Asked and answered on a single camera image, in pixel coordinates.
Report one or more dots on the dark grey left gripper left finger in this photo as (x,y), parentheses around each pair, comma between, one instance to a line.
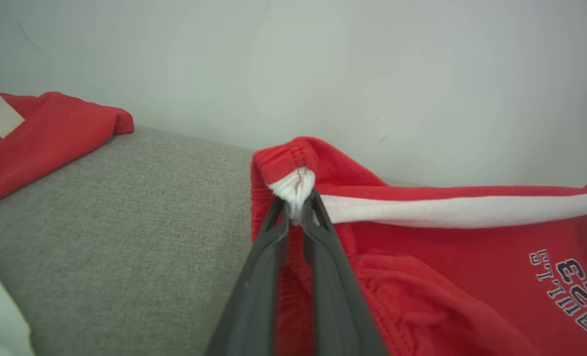
(256,296)

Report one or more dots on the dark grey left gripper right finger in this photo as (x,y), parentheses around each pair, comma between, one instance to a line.
(338,306)

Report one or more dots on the red white basketball jersey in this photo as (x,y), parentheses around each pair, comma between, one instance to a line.
(51,133)

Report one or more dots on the red basketball shorts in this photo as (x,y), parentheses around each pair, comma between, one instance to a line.
(446,296)

